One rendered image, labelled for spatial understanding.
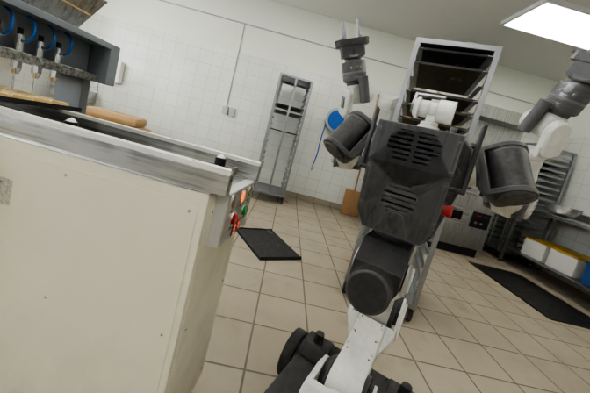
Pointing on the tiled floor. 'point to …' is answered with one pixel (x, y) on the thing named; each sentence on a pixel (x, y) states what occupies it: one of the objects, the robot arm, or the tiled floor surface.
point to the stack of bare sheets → (267, 245)
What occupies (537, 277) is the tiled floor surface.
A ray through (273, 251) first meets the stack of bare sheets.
